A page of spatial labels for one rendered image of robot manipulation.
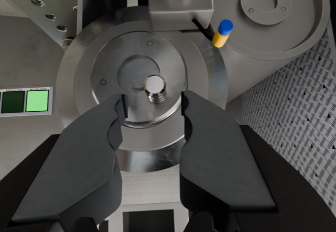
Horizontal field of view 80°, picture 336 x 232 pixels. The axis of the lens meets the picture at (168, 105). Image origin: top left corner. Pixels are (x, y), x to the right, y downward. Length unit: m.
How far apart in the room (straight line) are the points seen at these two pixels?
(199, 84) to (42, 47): 2.31
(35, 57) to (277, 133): 2.30
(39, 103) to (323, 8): 0.57
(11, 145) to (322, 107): 0.61
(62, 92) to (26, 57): 2.26
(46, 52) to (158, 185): 2.08
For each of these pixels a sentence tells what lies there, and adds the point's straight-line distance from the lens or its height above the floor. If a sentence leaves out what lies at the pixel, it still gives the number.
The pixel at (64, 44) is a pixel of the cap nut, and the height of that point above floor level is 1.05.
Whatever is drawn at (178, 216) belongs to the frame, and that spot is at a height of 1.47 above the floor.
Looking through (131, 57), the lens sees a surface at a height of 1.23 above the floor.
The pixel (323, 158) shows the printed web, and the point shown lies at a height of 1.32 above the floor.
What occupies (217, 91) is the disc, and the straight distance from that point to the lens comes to 0.18.
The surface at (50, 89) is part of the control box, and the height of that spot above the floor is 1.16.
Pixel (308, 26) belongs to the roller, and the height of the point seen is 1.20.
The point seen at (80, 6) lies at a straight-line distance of 0.24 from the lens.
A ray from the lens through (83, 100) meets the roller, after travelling 0.18.
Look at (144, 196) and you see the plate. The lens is 0.52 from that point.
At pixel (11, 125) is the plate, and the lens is 0.63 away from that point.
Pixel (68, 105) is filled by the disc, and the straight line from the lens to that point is 0.19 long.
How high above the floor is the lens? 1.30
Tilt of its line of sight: 10 degrees down
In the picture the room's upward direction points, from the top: 177 degrees clockwise
